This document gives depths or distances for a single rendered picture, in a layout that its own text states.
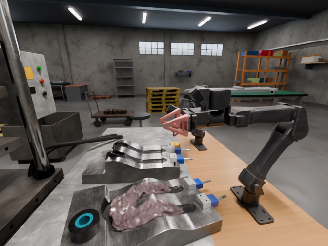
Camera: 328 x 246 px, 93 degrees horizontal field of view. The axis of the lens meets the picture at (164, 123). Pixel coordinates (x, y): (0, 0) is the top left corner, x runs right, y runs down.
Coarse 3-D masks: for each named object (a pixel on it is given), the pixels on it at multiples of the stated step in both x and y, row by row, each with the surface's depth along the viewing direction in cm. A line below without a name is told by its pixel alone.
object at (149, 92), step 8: (152, 88) 557; (160, 88) 557; (168, 88) 557; (176, 88) 557; (152, 96) 566; (160, 96) 551; (168, 96) 552; (176, 96) 557; (152, 104) 552; (160, 104) 556; (168, 104) 561; (176, 104) 566; (152, 112) 558; (160, 112) 562
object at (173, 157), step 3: (171, 153) 87; (174, 153) 87; (171, 156) 84; (174, 156) 84; (177, 156) 87; (180, 156) 87; (171, 159) 83; (174, 159) 83; (177, 159) 84; (180, 159) 84; (183, 159) 84; (186, 159) 86; (189, 159) 86; (192, 159) 86; (171, 162) 84; (180, 162) 84; (183, 162) 85
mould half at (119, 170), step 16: (128, 144) 96; (96, 160) 91; (112, 160) 77; (128, 160) 81; (96, 176) 79; (112, 176) 79; (128, 176) 80; (144, 176) 80; (160, 176) 81; (176, 176) 81
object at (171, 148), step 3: (168, 147) 94; (171, 147) 94; (174, 147) 94; (177, 147) 97; (168, 150) 95; (171, 150) 94; (174, 150) 94; (177, 150) 94; (180, 150) 94; (183, 150) 96; (186, 150) 96; (177, 153) 95; (180, 153) 95
